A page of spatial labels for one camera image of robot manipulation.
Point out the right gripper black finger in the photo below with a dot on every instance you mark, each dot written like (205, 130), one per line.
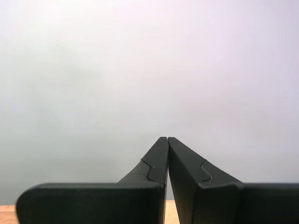
(233, 205)
(93, 203)

